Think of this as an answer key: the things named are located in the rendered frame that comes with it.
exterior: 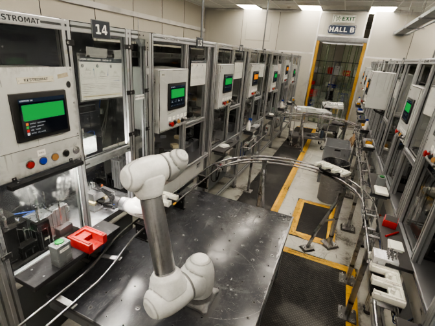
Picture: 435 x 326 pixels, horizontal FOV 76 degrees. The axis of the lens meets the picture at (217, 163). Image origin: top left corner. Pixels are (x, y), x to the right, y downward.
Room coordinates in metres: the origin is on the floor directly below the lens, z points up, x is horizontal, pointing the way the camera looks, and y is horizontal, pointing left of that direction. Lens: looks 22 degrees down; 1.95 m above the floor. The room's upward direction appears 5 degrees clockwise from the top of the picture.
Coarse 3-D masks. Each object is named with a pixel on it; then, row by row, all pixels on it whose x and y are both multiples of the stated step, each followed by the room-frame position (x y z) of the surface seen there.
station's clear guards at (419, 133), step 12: (420, 72) 2.61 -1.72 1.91; (420, 84) 2.64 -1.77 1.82; (432, 84) 2.13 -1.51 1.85; (432, 96) 2.03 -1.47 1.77; (432, 108) 1.94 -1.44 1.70; (420, 120) 2.14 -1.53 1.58; (420, 132) 2.04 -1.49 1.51; (396, 144) 2.62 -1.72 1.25; (420, 144) 1.94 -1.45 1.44; (396, 156) 2.47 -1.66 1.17; (396, 168) 2.34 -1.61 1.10
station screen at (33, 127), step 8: (48, 96) 1.21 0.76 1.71; (56, 96) 1.25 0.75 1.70; (24, 104) 1.11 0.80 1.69; (32, 104) 1.14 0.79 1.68; (64, 104) 1.28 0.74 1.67; (64, 112) 1.27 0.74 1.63; (24, 120) 1.10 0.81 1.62; (32, 120) 1.13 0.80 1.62; (40, 120) 1.16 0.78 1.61; (48, 120) 1.19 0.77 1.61; (56, 120) 1.23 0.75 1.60; (64, 120) 1.27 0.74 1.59; (24, 128) 1.09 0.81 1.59; (32, 128) 1.13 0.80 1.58; (40, 128) 1.16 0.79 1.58; (48, 128) 1.19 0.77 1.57; (56, 128) 1.23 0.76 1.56; (64, 128) 1.26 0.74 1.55
